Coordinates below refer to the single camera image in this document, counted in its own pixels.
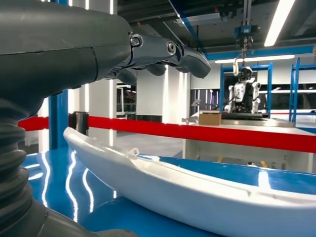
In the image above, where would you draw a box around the chrome barrier stanchion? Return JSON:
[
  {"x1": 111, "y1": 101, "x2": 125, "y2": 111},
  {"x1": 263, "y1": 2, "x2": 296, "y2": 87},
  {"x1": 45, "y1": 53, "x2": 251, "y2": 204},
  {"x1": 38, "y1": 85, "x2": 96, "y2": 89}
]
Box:
[{"x1": 69, "y1": 111, "x2": 89, "y2": 135}]

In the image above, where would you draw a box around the red barrier belt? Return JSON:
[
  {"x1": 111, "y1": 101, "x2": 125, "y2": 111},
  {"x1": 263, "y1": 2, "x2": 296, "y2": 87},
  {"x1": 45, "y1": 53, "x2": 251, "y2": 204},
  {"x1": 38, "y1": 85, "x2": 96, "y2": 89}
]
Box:
[{"x1": 17, "y1": 116, "x2": 316, "y2": 155}]

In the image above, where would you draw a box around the small cardboard box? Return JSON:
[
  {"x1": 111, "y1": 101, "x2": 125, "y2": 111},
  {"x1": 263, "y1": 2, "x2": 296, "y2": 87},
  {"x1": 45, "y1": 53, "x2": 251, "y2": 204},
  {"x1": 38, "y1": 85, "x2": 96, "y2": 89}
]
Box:
[{"x1": 198, "y1": 110, "x2": 222, "y2": 126}]

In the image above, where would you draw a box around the overhead hoist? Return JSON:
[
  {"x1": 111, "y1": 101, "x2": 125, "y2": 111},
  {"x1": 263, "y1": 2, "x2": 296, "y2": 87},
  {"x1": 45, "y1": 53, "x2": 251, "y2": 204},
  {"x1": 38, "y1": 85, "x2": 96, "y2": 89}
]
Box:
[{"x1": 233, "y1": 24, "x2": 259, "y2": 76}]

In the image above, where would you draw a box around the white humanoid robot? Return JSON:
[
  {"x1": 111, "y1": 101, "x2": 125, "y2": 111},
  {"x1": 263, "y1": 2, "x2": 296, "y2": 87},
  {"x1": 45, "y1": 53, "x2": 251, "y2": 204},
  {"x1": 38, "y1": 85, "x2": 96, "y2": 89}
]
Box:
[{"x1": 227, "y1": 65, "x2": 262, "y2": 115}]

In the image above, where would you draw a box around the black mat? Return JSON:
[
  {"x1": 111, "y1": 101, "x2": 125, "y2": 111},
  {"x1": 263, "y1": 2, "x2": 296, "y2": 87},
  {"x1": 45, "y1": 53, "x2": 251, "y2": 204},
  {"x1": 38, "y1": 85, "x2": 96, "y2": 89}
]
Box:
[{"x1": 221, "y1": 112, "x2": 268, "y2": 120}]

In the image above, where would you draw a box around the ceiling light strip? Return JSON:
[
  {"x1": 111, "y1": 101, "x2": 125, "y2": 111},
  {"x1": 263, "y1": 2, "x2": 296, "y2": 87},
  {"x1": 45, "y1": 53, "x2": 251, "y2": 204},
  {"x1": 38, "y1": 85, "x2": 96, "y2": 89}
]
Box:
[
  {"x1": 264, "y1": 0, "x2": 296, "y2": 47},
  {"x1": 215, "y1": 54, "x2": 296, "y2": 64}
]

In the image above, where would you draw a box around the blue gantry frame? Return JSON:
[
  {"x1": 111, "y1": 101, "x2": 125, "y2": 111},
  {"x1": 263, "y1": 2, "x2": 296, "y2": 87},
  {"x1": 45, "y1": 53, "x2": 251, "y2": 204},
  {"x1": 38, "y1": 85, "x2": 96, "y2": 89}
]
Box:
[
  {"x1": 289, "y1": 58, "x2": 316, "y2": 123},
  {"x1": 219, "y1": 63, "x2": 273, "y2": 119}
]

